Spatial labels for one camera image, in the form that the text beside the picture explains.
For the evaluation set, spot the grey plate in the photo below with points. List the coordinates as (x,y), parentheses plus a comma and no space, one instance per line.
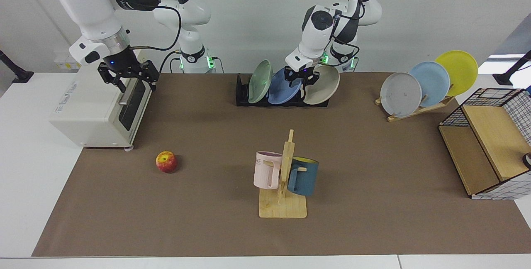
(400,94)

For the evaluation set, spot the beige plate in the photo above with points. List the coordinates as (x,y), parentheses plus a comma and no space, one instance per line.
(325,88)

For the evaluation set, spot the white wall socket box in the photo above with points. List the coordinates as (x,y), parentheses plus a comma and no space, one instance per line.
(62,62)

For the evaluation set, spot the yellow plate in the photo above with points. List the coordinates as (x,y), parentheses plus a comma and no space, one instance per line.
(460,69)

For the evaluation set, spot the light blue plate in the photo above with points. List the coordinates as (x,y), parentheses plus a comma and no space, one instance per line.
(433,80)

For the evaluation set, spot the red yellow apple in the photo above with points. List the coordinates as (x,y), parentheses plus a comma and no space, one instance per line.
(166,162)

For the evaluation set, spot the dark blue cup yellow inside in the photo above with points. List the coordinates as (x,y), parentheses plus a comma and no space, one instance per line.
(306,179)

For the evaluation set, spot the black stand foot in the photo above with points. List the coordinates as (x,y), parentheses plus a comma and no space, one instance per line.
(18,76)
(508,77)

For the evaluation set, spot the brown table cloth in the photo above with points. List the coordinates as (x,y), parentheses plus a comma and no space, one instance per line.
(373,177)

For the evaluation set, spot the pale green plate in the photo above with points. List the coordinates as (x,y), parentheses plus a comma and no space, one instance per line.
(260,81)

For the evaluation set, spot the black round object in basket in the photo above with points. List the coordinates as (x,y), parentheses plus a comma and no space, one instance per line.
(527,161)

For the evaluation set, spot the pale toaster oven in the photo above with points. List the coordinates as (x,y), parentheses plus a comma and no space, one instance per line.
(91,111)

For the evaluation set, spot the pink cup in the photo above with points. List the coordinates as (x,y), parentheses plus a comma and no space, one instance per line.
(265,171)

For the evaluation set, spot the wooden cup stand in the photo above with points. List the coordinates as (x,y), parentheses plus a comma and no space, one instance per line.
(282,209)

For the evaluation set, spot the black dish rack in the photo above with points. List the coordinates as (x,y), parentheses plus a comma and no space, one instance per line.
(241,94)

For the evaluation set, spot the wooden plate rack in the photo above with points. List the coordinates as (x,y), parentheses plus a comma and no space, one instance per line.
(410,113)

